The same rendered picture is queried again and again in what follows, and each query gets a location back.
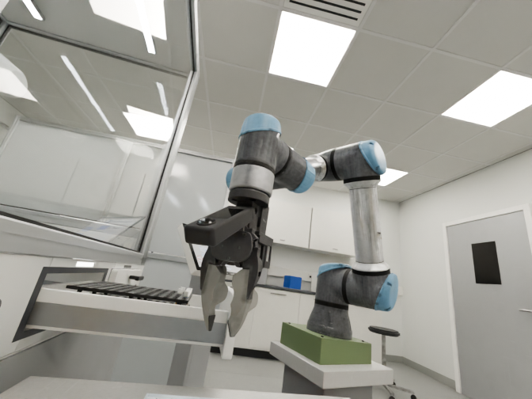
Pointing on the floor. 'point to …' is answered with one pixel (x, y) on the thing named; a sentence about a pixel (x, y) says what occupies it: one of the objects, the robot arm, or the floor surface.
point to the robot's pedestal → (328, 376)
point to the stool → (385, 357)
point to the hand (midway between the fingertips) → (219, 324)
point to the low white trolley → (127, 390)
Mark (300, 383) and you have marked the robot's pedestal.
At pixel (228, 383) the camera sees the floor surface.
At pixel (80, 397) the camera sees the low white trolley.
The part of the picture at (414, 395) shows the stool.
